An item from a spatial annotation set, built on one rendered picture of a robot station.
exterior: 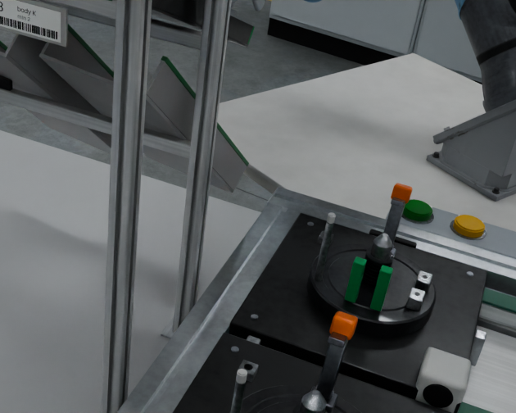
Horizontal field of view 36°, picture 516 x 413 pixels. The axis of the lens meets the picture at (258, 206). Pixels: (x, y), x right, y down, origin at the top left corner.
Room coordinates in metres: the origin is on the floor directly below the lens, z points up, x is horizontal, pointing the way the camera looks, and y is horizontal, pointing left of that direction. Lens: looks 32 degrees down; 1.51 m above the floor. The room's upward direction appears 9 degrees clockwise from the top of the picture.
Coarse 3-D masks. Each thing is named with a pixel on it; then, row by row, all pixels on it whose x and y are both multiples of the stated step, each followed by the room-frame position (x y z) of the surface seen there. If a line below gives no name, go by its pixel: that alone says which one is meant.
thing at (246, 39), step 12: (156, 0) 0.67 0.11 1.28; (168, 0) 0.69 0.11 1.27; (180, 0) 0.70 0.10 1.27; (192, 0) 0.72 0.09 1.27; (204, 0) 0.74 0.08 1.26; (156, 12) 0.71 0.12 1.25; (168, 12) 0.69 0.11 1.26; (180, 12) 0.70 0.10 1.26; (192, 12) 0.72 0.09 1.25; (180, 24) 0.83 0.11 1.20; (192, 24) 0.73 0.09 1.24; (240, 24) 0.81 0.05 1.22; (228, 36) 0.79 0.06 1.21; (240, 36) 0.81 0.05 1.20
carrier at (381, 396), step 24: (216, 360) 0.57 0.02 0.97; (240, 360) 0.57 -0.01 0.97; (264, 360) 0.58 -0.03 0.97; (288, 360) 0.58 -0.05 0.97; (192, 384) 0.53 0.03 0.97; (216, 384) 0.54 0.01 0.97; (240, 384) 0.45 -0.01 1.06; (264, 384) 0.55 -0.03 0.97; (288, 384) 0.55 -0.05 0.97; (312, 384) 0.56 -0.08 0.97; (336, 384) 0.56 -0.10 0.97; (360, 384) 0.57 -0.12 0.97; (192, 408) 0.50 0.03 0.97; (216, 408) 0.51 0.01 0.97; (240, 408) 0.45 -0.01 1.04; (264, 408) 0.50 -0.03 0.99; (288, 408) 0.50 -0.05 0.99; (312, 408) 0.45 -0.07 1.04; (336, 408) 0.51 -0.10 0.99; (360, 408) 0.53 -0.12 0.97; (384, 408) 0.54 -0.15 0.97; (408, 408) 0.54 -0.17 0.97; (432, 408) 0.55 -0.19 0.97
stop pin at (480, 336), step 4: (476, 332) 0.68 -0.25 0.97; (480, 332) 0.68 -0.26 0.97; (484, 332) 0.68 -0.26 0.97; (476, 336) 0.67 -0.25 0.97; (480, 336) 0.67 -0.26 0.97; (484, 336) 0.67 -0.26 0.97; (476, 340) 0.67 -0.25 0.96; (480, 340) 0.67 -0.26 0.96; (484, 340) 0.67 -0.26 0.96; (476, 344) 0.67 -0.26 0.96; (480, 344) 0.67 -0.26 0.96; (476, 348) 0.67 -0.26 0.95; (480, 348) 0.67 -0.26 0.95; (472, 352) 0.67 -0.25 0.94; (476, 352) 0.67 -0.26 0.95; (480, 352) 0.67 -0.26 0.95; (472, 356) 0.67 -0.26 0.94; (476, 356) 0.67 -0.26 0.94; (472, 360) 0.67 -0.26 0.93; (476, 360) 0.67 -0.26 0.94; (472, 364) 0.67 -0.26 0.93; (476, 364) 0.67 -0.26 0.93
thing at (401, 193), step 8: (400, 184) 0.78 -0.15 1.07; (392, 192) 0.78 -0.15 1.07; (400, 192) 0.77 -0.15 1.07; (408, 192) 0.77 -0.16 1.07; (392, 200) 0.76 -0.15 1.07; (400, 200) 0.76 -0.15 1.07; (408, 200) 0.77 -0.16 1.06; (392, 208) 0.77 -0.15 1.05; (400, 208) 0.77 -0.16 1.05; (392, 216) 0.77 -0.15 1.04; (400, 216) 0.77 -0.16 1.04; (392, 224) 0.76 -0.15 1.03; (384, 232) 0.76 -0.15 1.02; (392, 232) 0.76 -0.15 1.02; (392, 240) 0.76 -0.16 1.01; (392, 248) 0.76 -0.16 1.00
